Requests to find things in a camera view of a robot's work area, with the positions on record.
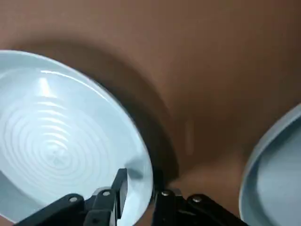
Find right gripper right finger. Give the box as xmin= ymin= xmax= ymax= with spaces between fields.
xmin=152 ymin=169 xmax=239 ymax=226

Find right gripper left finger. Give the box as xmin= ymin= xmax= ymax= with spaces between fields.
xmin=20 ymin=168 xmax=129 ymax=226

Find blue plate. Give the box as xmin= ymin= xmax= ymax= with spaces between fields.
xmin=0 ymin=49 xmax=155 ymax=223
xmin=238 ymin=102 xmax=301 ymax=226

